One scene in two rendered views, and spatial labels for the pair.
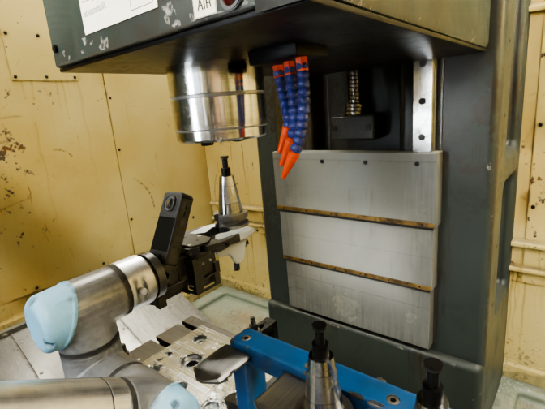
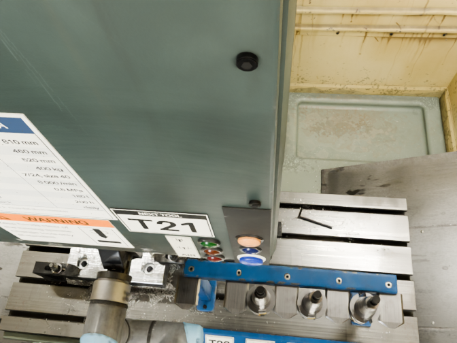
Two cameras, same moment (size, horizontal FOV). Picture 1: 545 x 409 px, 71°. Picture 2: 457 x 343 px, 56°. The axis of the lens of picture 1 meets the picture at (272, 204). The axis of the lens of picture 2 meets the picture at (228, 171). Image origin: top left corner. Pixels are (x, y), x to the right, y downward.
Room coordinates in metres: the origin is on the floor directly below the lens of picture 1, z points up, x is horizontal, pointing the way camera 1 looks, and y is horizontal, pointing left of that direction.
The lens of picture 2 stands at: (0.20, 0.05, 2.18)
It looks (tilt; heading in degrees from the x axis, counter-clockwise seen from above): 63 degrees down; 334
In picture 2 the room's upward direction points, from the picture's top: 10 degrees counter-clockwise
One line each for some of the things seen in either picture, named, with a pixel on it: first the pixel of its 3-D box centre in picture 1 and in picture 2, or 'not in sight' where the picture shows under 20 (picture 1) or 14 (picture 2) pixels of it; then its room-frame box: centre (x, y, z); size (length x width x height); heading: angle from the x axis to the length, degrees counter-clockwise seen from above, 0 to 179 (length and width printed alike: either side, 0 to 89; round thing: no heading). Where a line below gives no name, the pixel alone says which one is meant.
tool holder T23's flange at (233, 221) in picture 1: (231, 218); not in sight; (0.67, 0.08, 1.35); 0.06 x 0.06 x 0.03
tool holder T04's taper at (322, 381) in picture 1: (322, 383); (260, 295); (0.34, -0.04, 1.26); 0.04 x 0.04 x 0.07
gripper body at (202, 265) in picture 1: (178, 266); (120, 253); (0.58, 0.16, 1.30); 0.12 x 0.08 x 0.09; 140
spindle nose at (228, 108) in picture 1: (218, 103); not in sight; (0.68, 0.08, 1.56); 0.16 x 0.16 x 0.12
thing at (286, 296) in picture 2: not in sight; (285, 301); (0.31, -0.08, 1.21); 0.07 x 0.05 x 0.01; 140
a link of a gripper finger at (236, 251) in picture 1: (237, 247); not in sight; (0.64, 0.07, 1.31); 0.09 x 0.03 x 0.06; 127
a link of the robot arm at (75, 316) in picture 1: (80, 308); (103, 331); (0.45, 0.26, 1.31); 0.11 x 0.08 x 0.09; 140
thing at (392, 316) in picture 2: not in sight; (390, 311); (0.16, -0.25, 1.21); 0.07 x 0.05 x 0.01; 140
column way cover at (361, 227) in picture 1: (349, 242); not in sight; (1.02, -0.21, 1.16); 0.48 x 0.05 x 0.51; 50
